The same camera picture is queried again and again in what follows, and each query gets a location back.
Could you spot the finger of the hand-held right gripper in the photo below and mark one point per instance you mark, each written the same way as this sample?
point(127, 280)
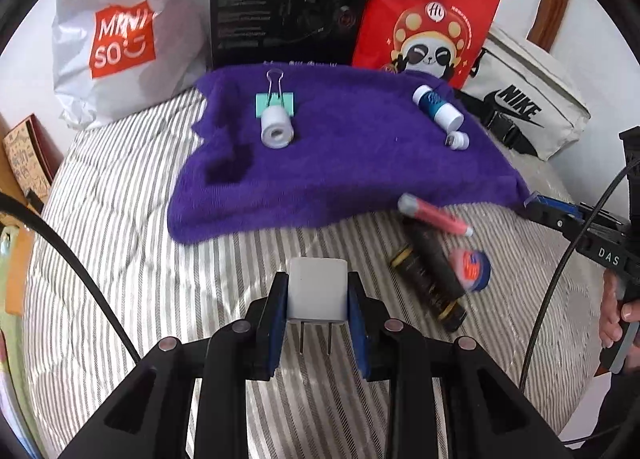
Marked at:
point(632, 174)
point(555, 214)

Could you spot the long black tube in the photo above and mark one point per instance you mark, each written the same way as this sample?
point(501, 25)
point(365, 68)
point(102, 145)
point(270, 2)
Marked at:
point(435, 274)

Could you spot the small white usb adapter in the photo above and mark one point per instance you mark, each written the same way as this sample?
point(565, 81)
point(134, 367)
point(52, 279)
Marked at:
point(461, 140)

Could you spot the white waist bag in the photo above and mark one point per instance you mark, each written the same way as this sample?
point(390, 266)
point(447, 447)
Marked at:
point(510, 64)

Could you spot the blue and white bottle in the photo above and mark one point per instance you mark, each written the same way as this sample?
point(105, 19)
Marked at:
point(434, 106)

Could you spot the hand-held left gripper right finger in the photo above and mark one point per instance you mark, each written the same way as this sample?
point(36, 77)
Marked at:
point(359, 334)

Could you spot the brown wooden door frame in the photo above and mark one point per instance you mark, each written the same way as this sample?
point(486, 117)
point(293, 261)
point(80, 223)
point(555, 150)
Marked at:
point(552, 4)

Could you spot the white plastic shopping bag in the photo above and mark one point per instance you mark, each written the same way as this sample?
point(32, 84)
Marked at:
point(75, 29)

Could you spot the person's right hand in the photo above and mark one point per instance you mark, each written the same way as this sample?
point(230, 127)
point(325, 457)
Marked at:
point(610, 304)

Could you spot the white charger plug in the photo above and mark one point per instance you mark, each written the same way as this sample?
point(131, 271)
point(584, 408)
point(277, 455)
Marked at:
point(315, 289)

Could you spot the short black gold tube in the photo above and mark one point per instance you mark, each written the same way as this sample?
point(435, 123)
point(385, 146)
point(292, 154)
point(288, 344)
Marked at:
point(401, 259)

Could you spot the person's right forearm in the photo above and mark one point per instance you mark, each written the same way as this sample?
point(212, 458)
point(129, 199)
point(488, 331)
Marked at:
point(620, 414)

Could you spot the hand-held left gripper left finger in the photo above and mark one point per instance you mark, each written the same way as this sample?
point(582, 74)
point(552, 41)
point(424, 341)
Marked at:
point(276, 334)

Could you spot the red paper bag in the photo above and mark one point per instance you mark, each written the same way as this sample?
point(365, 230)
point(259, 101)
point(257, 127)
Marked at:
point(390, 4)

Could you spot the pink lip balm tube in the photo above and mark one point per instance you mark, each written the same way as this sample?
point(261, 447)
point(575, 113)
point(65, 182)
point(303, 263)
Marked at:
point(435, 216)

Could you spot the purple towel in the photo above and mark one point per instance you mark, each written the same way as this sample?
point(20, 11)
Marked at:
point(340, 164)

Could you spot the green binder clip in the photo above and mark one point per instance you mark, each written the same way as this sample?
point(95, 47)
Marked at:
point(289, 103)

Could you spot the white tape roll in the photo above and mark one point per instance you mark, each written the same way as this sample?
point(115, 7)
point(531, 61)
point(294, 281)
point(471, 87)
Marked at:
point(276, 121)

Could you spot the black cardboard product box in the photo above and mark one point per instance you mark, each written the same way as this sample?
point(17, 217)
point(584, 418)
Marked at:
point(280, 4)

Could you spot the red book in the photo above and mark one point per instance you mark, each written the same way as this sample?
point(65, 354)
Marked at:
point(25, 154)

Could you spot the blue and red round tin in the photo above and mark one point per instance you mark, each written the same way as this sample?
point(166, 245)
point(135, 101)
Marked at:
point(470, 269)

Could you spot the wooden nightstand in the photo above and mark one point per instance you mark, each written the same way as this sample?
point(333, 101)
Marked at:
point(20, 264)

